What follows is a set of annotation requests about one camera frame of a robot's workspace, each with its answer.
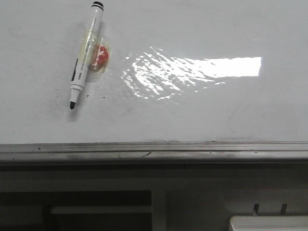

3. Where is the aluminium whiteboard tray rail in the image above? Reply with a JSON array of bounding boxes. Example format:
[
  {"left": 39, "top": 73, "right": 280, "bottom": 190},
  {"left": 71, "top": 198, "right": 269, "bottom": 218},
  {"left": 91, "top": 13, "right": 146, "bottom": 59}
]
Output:
[{"left": 0, "top": 141, "right": 308, "bottom": 166}]

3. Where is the left metal hook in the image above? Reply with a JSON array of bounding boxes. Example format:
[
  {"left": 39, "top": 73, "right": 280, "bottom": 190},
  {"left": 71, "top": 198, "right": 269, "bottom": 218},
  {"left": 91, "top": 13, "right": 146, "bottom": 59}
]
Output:
[{"left": 253, "top": 204, "right": 259, "bottom": 216}]

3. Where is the white black whiteboard marker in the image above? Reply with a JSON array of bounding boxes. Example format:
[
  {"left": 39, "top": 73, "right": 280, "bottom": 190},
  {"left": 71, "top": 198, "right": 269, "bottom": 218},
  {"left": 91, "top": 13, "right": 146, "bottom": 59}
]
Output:
[{"left": 69, "top": 1, "right": 104, "bottom": 110}]

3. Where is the metal hook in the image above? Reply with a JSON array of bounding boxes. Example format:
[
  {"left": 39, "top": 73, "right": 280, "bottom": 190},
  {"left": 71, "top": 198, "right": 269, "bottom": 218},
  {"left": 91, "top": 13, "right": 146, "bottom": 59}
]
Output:
[
  {"left": 280, "top": 204, "right": 287, "bottom": 215},
  {"left": 253, "top": 204, "right": 259, "bottom": 216}
]

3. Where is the clear adhesive tape piece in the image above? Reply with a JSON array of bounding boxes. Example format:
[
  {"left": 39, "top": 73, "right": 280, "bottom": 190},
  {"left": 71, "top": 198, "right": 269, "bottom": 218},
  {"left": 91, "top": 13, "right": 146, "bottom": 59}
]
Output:
[{"left": 78, "top": 30, "right": 110, "bottom": 73}]

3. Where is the right metal hook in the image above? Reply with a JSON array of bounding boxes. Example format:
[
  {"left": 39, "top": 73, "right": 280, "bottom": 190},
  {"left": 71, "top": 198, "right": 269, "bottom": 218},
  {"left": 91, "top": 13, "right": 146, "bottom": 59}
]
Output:
[{"left": 280, "top": 204, "right": 287, "bottom": 215}]

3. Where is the white box lower right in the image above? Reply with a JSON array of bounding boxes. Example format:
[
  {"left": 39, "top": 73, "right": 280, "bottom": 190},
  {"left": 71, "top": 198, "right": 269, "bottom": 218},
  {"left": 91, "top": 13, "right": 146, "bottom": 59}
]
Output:
[{"left": 229, "top": 216, "right": 308, "bottom": 231}]

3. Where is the white horizontal bar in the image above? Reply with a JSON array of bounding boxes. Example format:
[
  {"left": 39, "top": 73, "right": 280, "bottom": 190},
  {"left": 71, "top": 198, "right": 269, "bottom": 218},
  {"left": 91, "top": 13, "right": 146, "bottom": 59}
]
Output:
[{"left": 51, "top": 205, "right": 152, "bottom": 215}]

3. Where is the white whiteboard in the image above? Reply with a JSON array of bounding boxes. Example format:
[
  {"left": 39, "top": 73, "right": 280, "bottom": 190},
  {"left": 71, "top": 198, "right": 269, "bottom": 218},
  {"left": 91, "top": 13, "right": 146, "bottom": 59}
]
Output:
[{"left": 0, "top": 0, "right": 308, "bottom": 144}]

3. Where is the red round magnet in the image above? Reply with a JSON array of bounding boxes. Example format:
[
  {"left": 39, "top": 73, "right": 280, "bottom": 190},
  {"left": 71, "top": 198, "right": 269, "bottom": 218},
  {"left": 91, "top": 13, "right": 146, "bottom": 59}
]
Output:
[{"left": 92, "top": 44, "right": 109, "bottom": 69}]

